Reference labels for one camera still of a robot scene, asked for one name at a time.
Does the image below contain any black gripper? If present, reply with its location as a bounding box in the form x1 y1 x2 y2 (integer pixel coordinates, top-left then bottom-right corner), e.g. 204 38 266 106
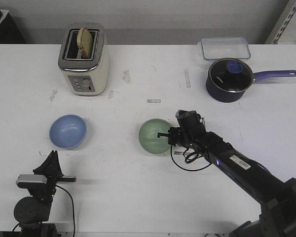
33 150 76 198
157 125 200 148

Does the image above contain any green bowl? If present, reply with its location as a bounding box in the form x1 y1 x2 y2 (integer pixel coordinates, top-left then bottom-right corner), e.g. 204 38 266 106
138 118 171 155

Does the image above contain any blue bowl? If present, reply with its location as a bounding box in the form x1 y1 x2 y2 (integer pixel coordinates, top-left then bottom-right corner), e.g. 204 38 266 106
49 115 87 150

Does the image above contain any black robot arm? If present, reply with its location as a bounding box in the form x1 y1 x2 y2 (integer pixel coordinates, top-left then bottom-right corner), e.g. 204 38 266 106
157 127 296 237
13 150 76 237

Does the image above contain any dark blue saucepan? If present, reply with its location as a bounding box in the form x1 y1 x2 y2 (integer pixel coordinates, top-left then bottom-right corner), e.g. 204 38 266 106
206 70 296 103

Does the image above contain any glass lid with blue knob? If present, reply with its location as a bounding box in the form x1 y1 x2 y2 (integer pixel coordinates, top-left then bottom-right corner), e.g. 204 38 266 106
209 58 254 93

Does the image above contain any clear plastic food container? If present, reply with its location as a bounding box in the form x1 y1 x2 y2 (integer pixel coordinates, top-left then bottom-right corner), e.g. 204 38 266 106
197 37 251 61

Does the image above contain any cream and chrome toaster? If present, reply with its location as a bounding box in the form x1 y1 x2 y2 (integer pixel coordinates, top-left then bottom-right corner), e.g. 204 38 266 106
58 22 110 96

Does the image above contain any bread slice in toaster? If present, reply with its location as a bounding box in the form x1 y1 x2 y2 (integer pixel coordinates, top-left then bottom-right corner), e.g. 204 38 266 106
76 28 93 59

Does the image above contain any black box in corner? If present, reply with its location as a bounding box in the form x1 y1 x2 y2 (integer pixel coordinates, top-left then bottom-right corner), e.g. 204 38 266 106
0 9 26 44

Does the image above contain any white slotted shelf upright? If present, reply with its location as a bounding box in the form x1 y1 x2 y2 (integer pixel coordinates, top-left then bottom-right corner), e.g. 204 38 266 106
265 0 296 44

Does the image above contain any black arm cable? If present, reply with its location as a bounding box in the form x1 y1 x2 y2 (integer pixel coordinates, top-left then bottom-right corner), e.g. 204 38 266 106
170 144 214 172
54 185 76 235

